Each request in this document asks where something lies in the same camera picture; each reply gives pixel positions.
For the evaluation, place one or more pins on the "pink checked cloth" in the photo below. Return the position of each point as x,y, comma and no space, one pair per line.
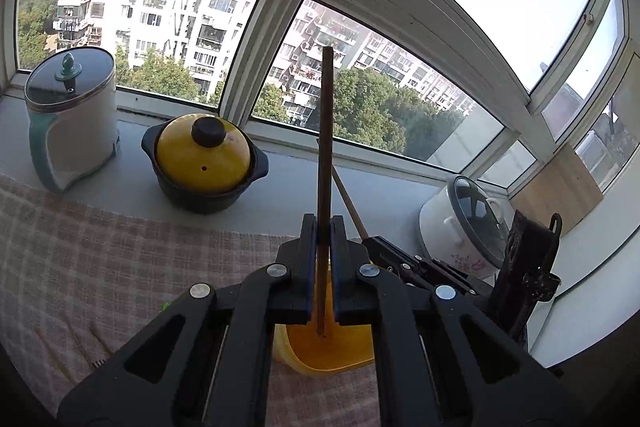
100,267

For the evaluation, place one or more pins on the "yellow pot lid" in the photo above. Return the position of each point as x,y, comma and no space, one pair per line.
200,162

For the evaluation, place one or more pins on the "metal fork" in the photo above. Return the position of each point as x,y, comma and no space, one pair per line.
98,354

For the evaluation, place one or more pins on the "white teal electric cooker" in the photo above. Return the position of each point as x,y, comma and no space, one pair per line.
75,142

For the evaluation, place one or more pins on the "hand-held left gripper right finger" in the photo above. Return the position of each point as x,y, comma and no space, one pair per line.
336,267

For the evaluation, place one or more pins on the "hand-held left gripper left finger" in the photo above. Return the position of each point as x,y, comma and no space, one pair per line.
310,267

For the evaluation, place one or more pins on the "wooden cutting board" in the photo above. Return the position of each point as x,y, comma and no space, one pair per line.
555,192

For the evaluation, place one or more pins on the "yellow plastic container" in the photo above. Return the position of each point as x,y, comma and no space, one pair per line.
342,347

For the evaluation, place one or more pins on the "black clay pot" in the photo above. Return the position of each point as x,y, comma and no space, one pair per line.
200,199

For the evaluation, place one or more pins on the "green plastic spoon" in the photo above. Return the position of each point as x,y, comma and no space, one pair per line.
164,306

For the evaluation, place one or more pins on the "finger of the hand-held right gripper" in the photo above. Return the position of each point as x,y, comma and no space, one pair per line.
395,254
405,273

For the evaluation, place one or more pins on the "glass lid with green knob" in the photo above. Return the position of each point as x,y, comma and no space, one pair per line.
70,82

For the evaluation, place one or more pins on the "brown wooden chopstick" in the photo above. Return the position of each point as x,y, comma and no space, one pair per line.
326,132
345,197

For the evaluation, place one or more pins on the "glass slow cooker lid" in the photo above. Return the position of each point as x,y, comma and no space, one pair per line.
477,219

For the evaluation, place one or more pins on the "white floral slow cooker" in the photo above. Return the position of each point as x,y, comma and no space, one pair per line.
440,227

